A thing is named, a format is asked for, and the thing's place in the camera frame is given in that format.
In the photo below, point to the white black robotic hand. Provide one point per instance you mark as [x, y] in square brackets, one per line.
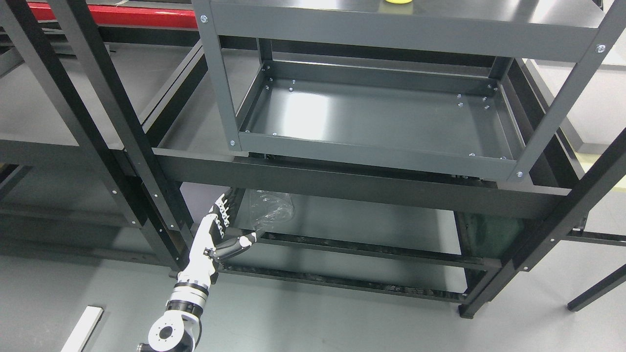
[210, 247]

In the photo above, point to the yellow plastic cup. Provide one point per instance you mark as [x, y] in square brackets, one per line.
[399, 1]

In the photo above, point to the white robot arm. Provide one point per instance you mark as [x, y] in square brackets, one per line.
[179, 328]

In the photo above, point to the black metal shelf rack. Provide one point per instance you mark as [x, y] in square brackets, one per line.
[502, 228]

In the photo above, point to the grey metal shelf unit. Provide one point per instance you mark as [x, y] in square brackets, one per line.
[432, 120]

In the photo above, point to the crumpled clear plastic bag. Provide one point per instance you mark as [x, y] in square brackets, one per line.
[267, 209]

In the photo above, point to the red metal beam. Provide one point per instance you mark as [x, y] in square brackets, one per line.
[142, 16]

